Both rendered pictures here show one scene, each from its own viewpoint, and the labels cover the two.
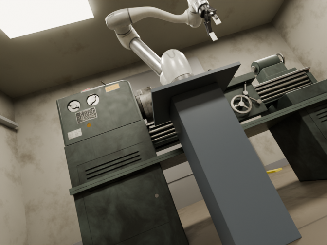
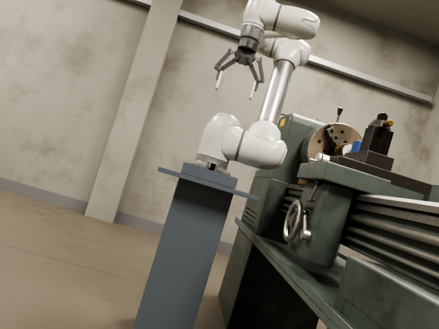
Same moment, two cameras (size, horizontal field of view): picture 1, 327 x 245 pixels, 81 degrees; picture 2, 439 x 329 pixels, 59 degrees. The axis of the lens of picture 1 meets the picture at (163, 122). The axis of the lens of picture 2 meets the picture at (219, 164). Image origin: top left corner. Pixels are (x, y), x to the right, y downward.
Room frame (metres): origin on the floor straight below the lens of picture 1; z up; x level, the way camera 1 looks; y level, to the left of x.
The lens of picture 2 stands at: (1.09, -2.01, 0.77)
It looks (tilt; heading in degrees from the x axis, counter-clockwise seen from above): 2 degrees up; 92
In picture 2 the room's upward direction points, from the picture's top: 17 degrees clockwise
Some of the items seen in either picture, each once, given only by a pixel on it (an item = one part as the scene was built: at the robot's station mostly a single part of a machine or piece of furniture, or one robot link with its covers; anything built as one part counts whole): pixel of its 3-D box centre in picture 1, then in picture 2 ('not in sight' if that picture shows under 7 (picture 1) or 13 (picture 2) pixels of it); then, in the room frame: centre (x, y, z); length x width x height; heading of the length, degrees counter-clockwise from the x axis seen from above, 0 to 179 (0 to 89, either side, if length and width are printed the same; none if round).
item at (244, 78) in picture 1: (227, 96); (379, 192); (1.61, -0.62, 0.90); 0.53 x 0.30 x 0.06; 6
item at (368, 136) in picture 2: not in sight; (375, 142); (1.56, -0.57, 1.07); 0.07 x 0.07 x 0.10; 6
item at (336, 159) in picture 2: not in sight; (382, 179); (1.62, -0.56, 0.95); 0.43 x 0.18 x 0.04; 6
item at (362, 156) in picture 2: not in sight; (366, 161); (1.56, -0.54, 1.00); 0.20 x 0.10 x 0.05; 96
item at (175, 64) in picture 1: (175, 68); (221, 136); (0.99, -0.19, 0.97); 0.18 x 0.16 x 0.22; 178
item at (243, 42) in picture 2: (206, 14); (245, 53); (1.00, -0.53, 1.27); 0.08 x 0.07 x 0.09; 1
